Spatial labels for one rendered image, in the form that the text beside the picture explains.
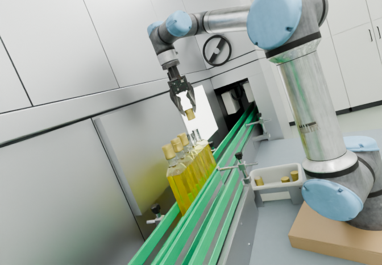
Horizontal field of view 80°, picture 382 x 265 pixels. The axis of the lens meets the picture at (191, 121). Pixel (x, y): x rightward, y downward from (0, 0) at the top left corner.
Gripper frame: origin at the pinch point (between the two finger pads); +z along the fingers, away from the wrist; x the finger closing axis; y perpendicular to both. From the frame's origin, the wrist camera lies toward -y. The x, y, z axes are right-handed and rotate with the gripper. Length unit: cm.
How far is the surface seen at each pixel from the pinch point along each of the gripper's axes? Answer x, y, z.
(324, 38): 246, -279, -2
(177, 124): -7.6, -13.7, 5.1
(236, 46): 47, -70, -23
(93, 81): -25.5, 15.3, -22.3
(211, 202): -4.2, 18.9, 30.0
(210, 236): -6.4, 40.2, 27.1
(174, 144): -8.6, 15.9, 7.1
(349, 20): 279, -260, -15
